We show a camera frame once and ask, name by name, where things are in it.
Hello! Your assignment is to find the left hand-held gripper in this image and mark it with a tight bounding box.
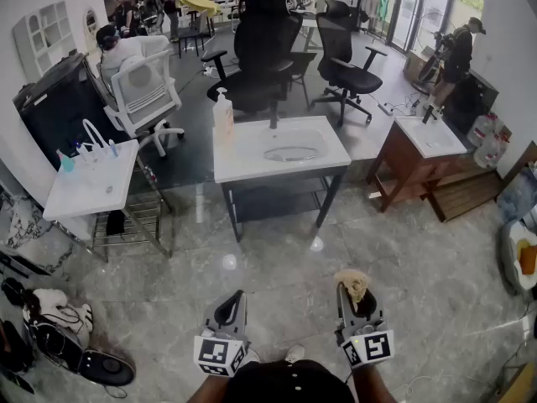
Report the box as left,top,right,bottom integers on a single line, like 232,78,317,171
193,290,261,378

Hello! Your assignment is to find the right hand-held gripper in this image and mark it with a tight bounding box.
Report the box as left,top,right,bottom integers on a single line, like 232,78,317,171
334,282,396,369

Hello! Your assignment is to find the beige sponge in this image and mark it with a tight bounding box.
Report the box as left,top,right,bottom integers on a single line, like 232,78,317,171
334,269,371,304

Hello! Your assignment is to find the round glass lid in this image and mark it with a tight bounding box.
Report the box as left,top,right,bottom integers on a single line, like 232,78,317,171
263,145,318,162

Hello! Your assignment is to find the person's left forearm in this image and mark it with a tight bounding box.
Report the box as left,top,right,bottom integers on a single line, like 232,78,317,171
188,374,230,403

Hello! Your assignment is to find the person's right forearm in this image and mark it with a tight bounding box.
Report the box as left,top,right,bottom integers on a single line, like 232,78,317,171
351,363,398,403

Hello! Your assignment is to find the person's black buttoned shirt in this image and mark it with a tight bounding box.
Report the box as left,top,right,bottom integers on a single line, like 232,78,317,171
222,359,356,403

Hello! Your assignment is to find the black metal sink stand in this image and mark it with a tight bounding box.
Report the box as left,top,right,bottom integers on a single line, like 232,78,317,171
221,166,347,243

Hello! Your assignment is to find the chrome rack stand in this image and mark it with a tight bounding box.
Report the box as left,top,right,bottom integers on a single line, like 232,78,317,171
52,153,175,264

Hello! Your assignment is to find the white striped sneaker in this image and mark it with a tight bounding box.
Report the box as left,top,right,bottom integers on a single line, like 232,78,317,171
79,303,94,334

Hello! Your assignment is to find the black cloth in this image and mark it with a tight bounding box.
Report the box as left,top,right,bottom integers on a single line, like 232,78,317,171
105,212,126,237

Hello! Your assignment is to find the brown wooden vanity cabinet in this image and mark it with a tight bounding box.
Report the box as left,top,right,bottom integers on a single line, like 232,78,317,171
366,119,504,224

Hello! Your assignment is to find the grey round basin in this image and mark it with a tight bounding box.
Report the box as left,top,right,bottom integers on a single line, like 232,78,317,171
498,218,537,297

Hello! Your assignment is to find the white ceramic sink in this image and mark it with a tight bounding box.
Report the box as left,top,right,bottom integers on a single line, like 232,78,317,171
212,115,352,184

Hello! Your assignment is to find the orange cloth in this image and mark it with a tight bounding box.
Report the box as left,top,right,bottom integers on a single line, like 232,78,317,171
516,238,537,276

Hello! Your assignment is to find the white fluffy bundle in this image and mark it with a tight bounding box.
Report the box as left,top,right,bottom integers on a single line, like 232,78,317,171
32,287,70,322

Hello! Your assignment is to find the small white washbasin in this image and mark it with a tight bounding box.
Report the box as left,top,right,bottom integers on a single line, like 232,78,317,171
43,139,140,222

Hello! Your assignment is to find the white vanity sink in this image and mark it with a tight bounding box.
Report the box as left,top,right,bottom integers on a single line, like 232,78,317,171
394,115,468,160

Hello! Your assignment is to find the white pump bottle orange label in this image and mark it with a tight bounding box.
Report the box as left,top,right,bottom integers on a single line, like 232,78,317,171
212,86,235,139

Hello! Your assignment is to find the white arched faucet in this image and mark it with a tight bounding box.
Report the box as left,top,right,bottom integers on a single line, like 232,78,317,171
81,118,111,159

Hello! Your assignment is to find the marble slab table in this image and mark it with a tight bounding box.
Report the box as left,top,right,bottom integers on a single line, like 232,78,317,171
0,191,81,276

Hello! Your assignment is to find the teal bottle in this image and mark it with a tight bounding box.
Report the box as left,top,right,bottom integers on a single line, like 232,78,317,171
56,149,76,174

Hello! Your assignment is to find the white office chair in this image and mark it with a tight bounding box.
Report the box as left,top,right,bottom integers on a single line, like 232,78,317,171
103,50,185,158

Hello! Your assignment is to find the black standing fan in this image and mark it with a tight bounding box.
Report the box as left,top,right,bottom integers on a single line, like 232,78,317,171
413,8,446,96

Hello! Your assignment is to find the cardboard box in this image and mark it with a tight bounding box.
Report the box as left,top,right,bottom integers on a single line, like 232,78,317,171
402,46,437,83

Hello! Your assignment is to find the large black office chair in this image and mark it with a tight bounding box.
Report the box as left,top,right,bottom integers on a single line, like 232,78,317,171
201,0,318,115

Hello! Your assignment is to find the black cabinet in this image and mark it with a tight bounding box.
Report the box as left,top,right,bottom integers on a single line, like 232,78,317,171
12,52,127,171

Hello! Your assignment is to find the black mesh office chair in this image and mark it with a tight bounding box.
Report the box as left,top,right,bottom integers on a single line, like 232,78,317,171
310,0,389,128

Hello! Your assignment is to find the black stool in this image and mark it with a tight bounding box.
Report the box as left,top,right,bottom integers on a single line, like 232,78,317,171
178,10,206,58

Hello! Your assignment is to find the white desk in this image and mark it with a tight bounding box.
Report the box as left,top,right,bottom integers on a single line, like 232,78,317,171
289,8,324,52

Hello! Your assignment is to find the clothes rack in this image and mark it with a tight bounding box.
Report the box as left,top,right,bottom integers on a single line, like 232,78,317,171
356,0,394,41

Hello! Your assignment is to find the yellow covered table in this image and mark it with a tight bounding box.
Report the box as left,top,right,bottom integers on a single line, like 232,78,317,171
175,0,223,16

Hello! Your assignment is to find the white wall shelf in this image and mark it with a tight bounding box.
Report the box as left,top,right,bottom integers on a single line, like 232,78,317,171
12,1,76,83

